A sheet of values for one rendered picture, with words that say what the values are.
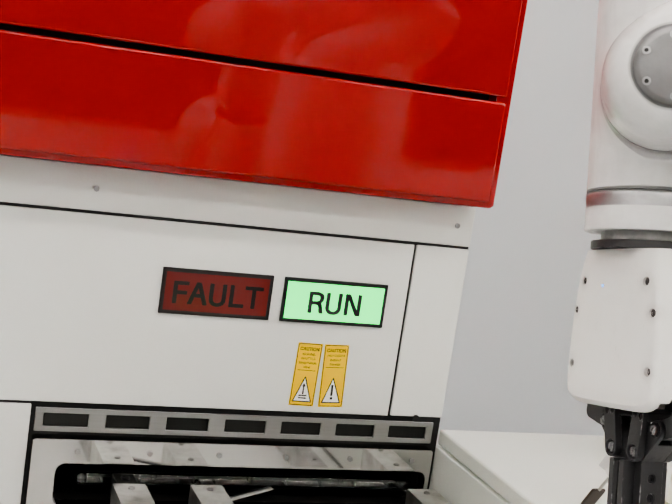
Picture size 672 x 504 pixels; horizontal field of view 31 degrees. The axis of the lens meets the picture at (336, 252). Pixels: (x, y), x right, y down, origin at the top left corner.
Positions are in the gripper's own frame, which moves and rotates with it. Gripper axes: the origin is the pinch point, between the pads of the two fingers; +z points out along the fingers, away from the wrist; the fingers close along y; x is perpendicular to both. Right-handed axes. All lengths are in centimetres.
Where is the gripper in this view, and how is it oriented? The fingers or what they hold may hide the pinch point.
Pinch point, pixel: (636, 491)
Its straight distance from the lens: 79.0
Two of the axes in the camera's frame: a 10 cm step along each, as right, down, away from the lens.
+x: 9.3, 0.9, 3.5
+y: 3.5, -0.2, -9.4
